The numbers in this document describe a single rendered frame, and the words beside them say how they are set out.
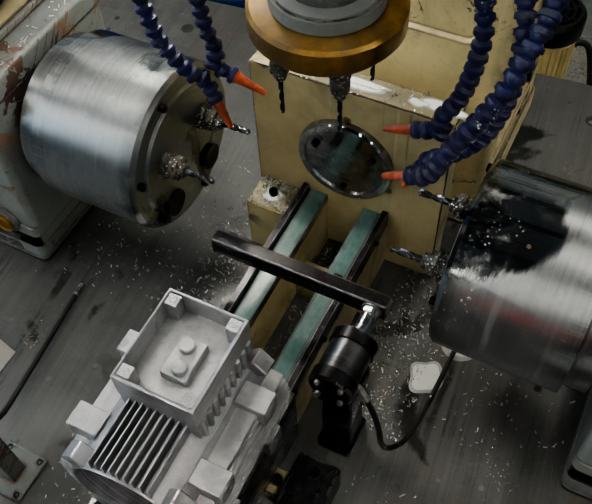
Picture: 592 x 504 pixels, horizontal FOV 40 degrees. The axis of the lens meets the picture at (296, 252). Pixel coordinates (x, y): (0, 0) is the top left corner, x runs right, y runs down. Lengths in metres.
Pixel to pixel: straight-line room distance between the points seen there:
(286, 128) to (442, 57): 0.24
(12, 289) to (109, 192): 0.34
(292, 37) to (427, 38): 0.31
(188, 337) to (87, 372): 0.41
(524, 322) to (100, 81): 0.62
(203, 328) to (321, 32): 0.34
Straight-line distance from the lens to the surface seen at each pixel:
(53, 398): 1.27
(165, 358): 0.90
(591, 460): 1.12
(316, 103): 1.13
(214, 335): 0.90
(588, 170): 1.51
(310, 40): 0.87
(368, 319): 1.01
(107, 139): 1.09
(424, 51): 1.16
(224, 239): 1.08
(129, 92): 1.10
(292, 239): 1.21
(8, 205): 1.34
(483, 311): 0.95
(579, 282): 0.93
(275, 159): 1.26
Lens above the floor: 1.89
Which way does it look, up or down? 55 degrees down
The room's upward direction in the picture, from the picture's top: 4 degrees counter-clockwise
